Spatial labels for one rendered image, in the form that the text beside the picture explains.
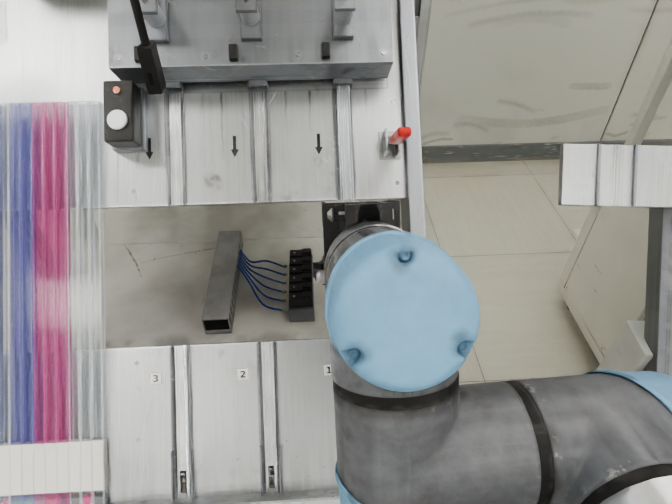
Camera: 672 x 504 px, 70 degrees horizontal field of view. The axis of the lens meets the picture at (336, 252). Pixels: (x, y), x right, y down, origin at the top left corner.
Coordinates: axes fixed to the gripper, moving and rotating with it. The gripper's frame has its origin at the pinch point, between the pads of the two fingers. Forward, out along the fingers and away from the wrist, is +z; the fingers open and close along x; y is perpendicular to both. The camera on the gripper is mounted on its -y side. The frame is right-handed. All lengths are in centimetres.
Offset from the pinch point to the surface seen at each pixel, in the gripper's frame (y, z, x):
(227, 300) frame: -12.3, 34.2, 21.6
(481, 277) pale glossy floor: -29, 128, -61
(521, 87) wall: 54, 178, -98
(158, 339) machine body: -19, 32, 35
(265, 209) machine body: 4, 66, 17
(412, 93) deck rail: 20.4, 7.3, -9.2
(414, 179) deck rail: 9.2, 5.3, -8.9
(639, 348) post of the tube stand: -13.7, 1.4, -37.5
